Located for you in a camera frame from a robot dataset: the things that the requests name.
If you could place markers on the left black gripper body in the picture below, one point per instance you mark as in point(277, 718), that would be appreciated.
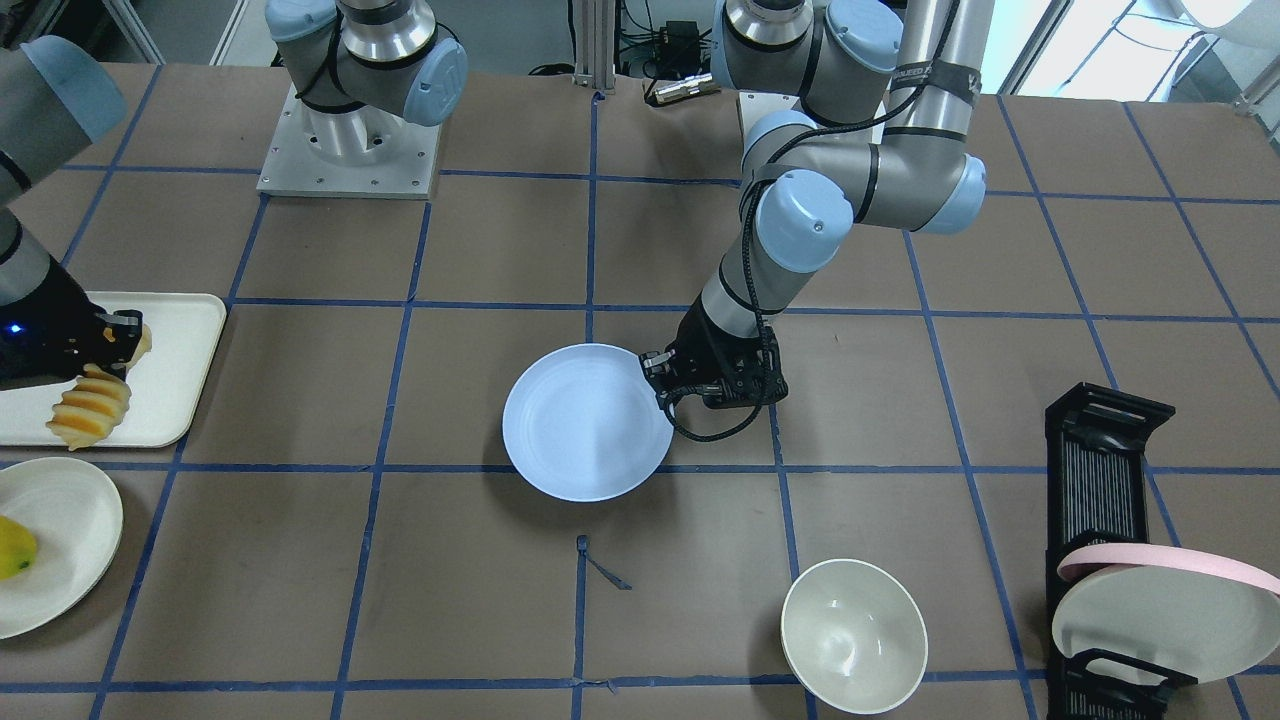
point(706, 345)

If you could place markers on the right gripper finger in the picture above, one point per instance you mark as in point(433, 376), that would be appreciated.
point(123, 341)

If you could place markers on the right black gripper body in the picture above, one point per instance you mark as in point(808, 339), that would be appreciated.
point(48, 318)

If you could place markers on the spiral bread roll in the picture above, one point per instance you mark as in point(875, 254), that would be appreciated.
point(98, 401)

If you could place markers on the blue plate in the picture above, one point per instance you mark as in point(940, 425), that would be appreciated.
point(582, 424)

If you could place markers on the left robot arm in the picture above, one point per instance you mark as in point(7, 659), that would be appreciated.
point(883, 101)

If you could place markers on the cream round plate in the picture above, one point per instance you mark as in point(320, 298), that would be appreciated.
point(75, 512)

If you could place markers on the pink plate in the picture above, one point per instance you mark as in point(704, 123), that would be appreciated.
point(1094, 557)

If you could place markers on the white rectangular tray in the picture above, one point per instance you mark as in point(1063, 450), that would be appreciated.
point(166, 385)

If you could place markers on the yellow lemon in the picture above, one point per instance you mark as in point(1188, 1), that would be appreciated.
point(19, 548)

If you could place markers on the cream bowl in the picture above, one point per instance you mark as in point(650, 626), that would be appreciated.
point(854, 636)

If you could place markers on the black dish rack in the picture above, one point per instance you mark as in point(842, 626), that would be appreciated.
point(1096, 440)

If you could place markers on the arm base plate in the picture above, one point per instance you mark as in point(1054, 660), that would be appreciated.
point(363, 154)

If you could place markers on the aluminium frame post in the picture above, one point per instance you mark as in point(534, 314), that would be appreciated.
point(595, 44)

